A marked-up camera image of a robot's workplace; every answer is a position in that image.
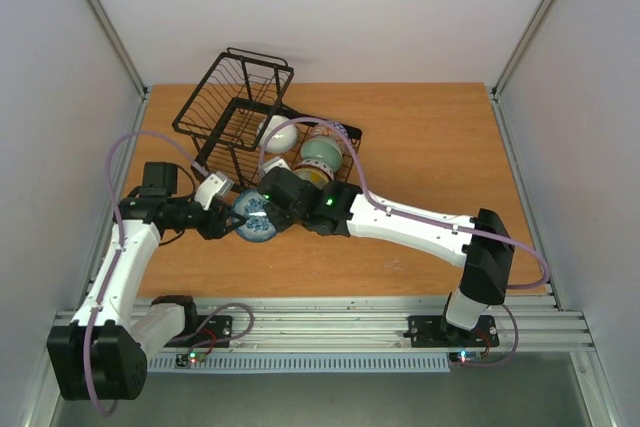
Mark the blue floral white bowl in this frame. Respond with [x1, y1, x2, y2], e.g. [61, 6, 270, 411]
[232, 189, 278, 243]

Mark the yellow blue patterned bowl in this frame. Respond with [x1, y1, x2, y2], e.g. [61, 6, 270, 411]
[293, 167, 331, 188]

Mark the red white patterned bowl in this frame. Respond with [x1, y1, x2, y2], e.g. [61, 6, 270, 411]
[294, 158, 334, 179]

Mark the teal green bowl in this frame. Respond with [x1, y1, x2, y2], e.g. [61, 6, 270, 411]
[300, 136, 343, 172]

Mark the white ceramic bowl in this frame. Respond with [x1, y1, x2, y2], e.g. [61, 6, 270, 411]
[258, 115, 299, 154]

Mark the blue orange patterned bowl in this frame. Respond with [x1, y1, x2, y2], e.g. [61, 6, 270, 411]
[310, 121, 349, 151]

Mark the black wire dish rack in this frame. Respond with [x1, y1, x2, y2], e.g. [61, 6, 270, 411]
[171, 46, 364, 208]

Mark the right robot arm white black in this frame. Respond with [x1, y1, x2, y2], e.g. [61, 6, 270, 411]
[258, 167, 514, 344]

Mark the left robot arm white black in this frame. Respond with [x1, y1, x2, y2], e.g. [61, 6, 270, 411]
[46, 162, 244, 401]

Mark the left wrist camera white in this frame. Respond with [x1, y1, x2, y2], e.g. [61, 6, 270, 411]
[194, 172, 234, 211]

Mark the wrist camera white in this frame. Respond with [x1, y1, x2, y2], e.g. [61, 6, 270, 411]
[260, 156, 290, 178]
[194, 172, 234, 211]

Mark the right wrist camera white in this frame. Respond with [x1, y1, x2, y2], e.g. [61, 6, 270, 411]
[260, 156, 290, 178]

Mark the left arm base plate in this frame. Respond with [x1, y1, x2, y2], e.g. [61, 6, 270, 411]
[166, 315, 233, 348]

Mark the grey slotted cable duct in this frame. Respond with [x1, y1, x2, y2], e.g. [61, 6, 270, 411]
[148, 352, 450, 375]

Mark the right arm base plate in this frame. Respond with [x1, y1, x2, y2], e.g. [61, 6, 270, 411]
[403, 315, 500, 348]

